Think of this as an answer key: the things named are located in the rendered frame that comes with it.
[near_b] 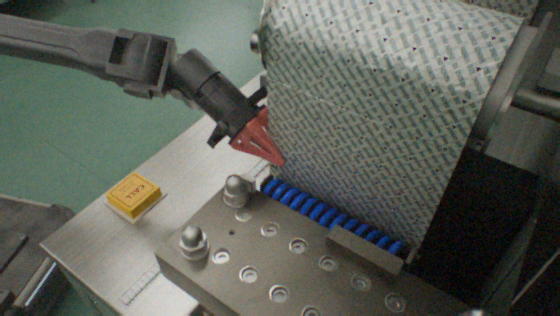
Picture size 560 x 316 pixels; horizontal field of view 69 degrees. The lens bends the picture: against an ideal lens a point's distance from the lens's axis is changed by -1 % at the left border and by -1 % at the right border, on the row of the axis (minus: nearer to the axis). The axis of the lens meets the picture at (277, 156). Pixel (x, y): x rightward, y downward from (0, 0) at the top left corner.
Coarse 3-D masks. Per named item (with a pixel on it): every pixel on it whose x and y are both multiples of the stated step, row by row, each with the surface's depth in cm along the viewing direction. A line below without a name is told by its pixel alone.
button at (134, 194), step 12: (132, 180) 75; (144, 180) 75; (108, 192) 73; (120, 192) 73; (132, 192) 73; (144, 192) 73; (156, 192) 74; (120, 204) 71; (132, 204) 71; (144, 204) 72; (132, 216) 71
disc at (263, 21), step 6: (270, 0) 44; (264, 6) 44; (270, 6) 44; (264, 12) 44; (264, 18) 44; (258, 24) 45; (264, 24) 45; (258, 30) 45; (264, 30) 45; (258, 36) 45; (264, 36) 46; (258, 42) 46; (264, 42) 46; (258, 48) 46; (264, 48) 47; (264, 54) 47; (264, 60) 48; (264, 66) 49
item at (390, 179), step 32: (288, 96) 49; (288, 128) 53; (320, 128) 49; (352, 128) 46; (384, 128) 44; (288, 160) 57; (320, 160) 53; (352, 160) 50; (384, 160) 46; (416, 160) 44; (448, 160) 41; (320, 192) 57; (352, 192) 53; (384, 192) 50; (416, 192) 46; (384, 224) 53; (416, 224) 50
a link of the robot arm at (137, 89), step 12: (156, 36) 57; (168, 48) 57; (168, 60) 56; (168, 72) 58; (132, 84) 55; (144, 84) 56; (168, 84) 60; (144, 96) 57; (156, 96) 59; (180, 96) 65; (192, 108) 67
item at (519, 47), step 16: (528, 32) 36; (512, 48) 35; (528, 48) 35; (512, 64) 35; (496, 80) 35; (512, 80) 35; (496, 96) 36; (480, 112) 37; (496, 112) 36; (480, 128) 38
